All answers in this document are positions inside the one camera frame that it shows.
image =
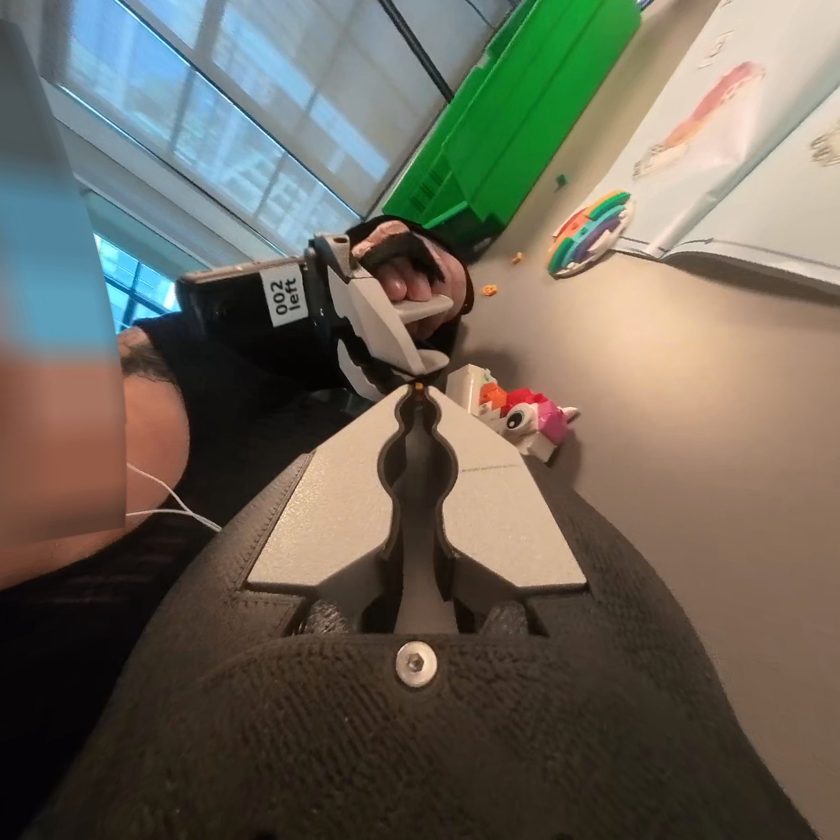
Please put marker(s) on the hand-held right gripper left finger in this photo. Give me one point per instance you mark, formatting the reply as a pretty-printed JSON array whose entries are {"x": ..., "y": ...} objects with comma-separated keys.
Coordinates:
[{"x": 328, "y": 518}]

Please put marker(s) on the open instruction booklet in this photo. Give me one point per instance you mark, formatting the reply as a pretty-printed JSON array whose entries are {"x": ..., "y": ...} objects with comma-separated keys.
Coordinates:
[{"x": 735, "y": 131}]

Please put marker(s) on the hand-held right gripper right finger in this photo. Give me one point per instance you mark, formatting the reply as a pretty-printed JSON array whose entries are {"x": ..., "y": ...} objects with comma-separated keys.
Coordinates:
[{"x": 505, "y": 518}]

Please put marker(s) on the green plastic bin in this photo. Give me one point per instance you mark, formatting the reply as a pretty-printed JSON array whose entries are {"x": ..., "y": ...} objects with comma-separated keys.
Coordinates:
[{"x": 512, "y": 111}]

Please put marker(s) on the rainbow lego disc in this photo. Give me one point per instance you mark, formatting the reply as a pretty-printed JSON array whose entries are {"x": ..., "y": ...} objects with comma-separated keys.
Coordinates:
[{"x": 587, "y": 233}]

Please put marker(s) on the person's left forearm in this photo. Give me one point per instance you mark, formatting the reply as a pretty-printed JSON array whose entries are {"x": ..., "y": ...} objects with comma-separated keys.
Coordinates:
[{"x": 262, "y": 367}]

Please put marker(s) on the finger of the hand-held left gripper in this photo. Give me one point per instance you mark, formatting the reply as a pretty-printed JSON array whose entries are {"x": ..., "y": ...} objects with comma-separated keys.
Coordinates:
[
  {"x": 387, "y": 328},
  {"x": 361, "y": 367}
]

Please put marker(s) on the lego unicorn figure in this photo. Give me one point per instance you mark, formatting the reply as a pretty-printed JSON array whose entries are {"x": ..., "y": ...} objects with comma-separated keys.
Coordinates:
[{"x": 525, "y": 417}]

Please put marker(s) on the person's left hand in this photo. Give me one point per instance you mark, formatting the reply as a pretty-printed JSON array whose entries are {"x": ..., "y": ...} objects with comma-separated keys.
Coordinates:
[{"x": 410, "y": 282}]

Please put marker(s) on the large window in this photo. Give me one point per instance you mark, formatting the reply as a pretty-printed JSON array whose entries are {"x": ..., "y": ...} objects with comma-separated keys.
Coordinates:
[{"x": 262, "y": 118}]

